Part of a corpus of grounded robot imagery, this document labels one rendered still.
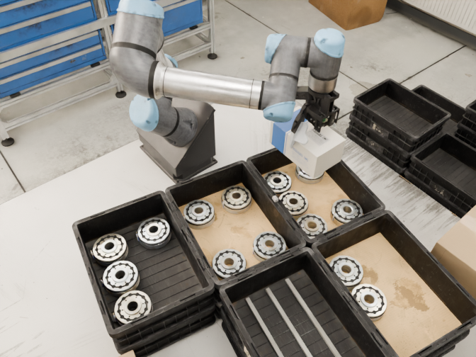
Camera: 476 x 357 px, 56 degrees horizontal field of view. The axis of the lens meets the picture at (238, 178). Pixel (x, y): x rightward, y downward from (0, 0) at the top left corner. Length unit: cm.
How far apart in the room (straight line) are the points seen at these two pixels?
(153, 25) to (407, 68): 292
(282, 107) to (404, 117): 152
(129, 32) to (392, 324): 105
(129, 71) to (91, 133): 203
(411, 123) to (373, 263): 122
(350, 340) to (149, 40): 96
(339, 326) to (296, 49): 76
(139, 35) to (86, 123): 212
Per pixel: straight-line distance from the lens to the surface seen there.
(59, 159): 305
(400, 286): 145
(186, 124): 166
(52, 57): 311
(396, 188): 187
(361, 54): 395
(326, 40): 114
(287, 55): 115
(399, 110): 260
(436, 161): 254
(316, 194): 160
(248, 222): 149
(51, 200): 185
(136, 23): 119
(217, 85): 112
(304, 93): 127
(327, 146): 132
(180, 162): 170
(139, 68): 115
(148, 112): 154
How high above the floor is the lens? 203
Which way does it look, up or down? 48 degrees down
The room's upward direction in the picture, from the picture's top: 1 degrees clockwise
